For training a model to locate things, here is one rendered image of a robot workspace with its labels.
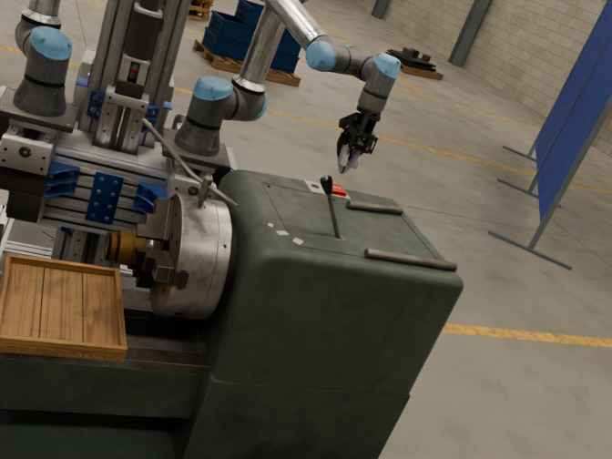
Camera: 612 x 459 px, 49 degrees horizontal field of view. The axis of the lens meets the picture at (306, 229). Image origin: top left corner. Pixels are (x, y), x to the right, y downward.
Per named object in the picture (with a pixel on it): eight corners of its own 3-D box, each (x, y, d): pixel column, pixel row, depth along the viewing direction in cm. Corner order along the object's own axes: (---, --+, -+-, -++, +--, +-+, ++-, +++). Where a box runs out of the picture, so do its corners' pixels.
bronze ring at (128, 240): (145, 225, 172) (108, 219, 168) (148, 243, 164) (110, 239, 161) (138, 256, 176) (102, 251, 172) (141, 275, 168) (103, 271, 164)
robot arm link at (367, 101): (358, 86, 191) (383, 94, 194) (352, 101, 193) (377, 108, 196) (367, 95, 185) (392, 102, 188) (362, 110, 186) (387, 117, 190)
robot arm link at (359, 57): (331, 38, 189) (359, 53, 183) (356, 44, 197) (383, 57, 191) (321, 66, 192) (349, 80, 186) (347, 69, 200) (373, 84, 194)
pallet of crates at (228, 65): (272, 66, 935) (290, 11, 904) (298, 87, 876) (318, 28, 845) (192, 47, 869) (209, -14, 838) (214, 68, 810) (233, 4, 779)
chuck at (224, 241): (188, 268, 197) (220, 178, 182) (201, 345, 173) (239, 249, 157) (177, 266, 196) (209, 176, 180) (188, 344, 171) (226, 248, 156)
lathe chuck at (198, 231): (177, 266, 196) (208, 176, 180) (188, 344, 171) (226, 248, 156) (146, 261, 192) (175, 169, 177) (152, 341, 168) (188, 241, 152)
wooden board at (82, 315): (117, 280, 193) (119, 269, 191) (123, 362, 163) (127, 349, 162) (3, 265, 181) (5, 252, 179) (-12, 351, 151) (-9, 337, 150)
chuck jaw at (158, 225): (175, 244, 176) (180, 200, 179) (179, 241, 172) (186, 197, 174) (132, 237, 172) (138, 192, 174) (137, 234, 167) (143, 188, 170)
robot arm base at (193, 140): (173, 132, 228) (180, 105, 224) (216, 143, 233) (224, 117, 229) (174, 148, 215) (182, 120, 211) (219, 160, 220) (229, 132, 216)
